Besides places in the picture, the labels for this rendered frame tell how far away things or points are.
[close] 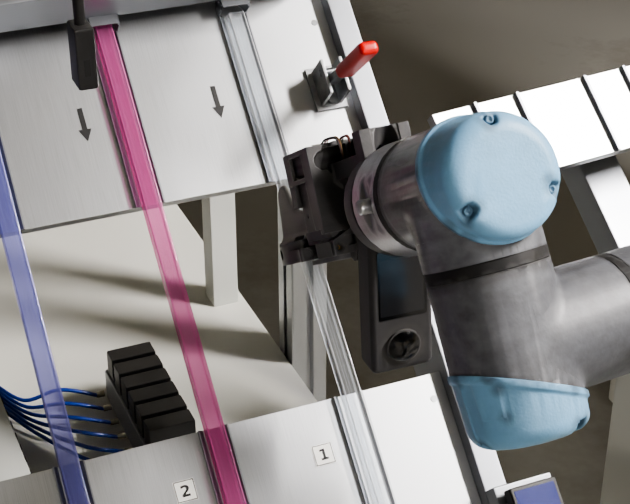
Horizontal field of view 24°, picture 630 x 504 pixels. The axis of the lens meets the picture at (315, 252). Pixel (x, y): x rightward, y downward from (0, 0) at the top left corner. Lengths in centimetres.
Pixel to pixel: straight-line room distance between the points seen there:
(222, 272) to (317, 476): 57
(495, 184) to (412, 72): 303
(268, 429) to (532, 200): 37
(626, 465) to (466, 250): 52
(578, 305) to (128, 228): 105
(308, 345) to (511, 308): 76
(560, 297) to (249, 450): 33
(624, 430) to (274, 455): 35
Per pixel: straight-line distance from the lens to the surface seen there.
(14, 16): 114
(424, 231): 84
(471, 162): 80
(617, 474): 133
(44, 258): 178
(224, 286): 165
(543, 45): 404
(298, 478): 110
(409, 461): 113
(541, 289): 84
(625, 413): 129
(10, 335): 165
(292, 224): 109
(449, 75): 382
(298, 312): 153
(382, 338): 100
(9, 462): 139
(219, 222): 161
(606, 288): 87
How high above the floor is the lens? 151
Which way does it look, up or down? 30 degrees down
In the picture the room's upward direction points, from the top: straight up
